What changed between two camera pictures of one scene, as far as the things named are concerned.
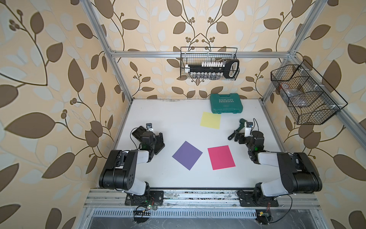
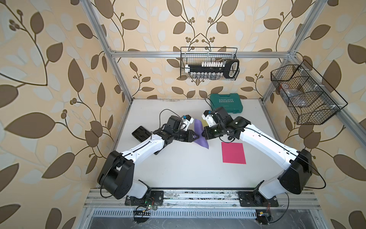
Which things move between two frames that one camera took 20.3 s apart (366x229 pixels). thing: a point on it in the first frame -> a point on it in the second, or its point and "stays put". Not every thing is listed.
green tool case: (226, 103) stays put
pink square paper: (221, 157) -> (233, 152)
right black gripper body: (242, 140) -> (215, 130)
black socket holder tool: (229, 68) stays put
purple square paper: (187, 155) -> (198, 129)
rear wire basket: (196, 55) stays put
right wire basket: (309, 99) stays put
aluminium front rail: (109, 198) stays put
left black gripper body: (153, 142) -> (180, 135)
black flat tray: (137, 133) stays put
